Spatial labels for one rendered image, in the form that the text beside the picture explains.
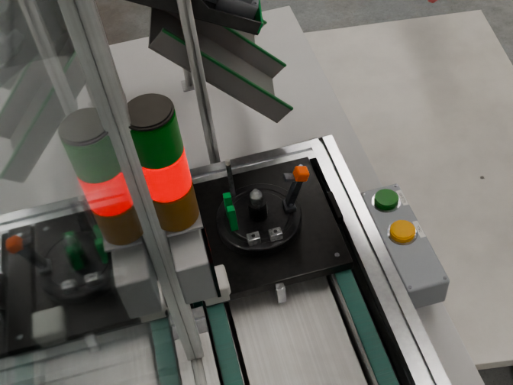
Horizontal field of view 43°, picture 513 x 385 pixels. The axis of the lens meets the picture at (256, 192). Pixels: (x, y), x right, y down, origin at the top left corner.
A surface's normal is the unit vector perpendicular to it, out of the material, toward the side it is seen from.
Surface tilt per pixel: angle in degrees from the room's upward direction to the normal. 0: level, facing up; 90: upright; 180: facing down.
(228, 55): 45
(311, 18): 0
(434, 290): 90
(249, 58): 90
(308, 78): 0
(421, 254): 0
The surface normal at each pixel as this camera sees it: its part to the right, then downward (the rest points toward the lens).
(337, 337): -0.09, -0.66
